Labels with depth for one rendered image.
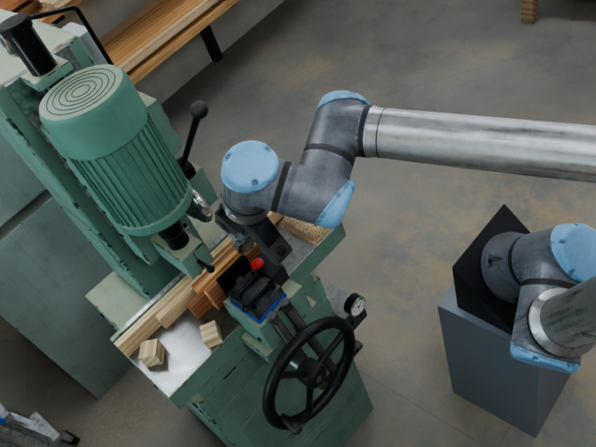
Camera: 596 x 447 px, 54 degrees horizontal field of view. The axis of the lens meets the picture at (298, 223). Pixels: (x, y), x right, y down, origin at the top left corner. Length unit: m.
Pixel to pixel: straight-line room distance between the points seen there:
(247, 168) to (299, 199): 0.10
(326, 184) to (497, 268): 0.74
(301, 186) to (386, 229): 1.74
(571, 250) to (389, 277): 1.19
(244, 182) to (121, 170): 0.29
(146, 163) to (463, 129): 0.58
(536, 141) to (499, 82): 2.44
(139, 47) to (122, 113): 2.33
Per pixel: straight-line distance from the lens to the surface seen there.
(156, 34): 3.46
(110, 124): 1.08
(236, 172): 0.93
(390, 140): 0.97
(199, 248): 1.36
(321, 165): 0.96
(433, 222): 2.65
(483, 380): 1.97
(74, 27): 1.48
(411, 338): 2.32
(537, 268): 1.46
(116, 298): 1.77
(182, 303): 1.46
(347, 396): 1.98
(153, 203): 1.19
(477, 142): 0.94
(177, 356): 1.41
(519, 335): 1.43
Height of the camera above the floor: 1.98
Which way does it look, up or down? 45 degrees down
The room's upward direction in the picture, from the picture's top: 22 degrees counter-clockwise
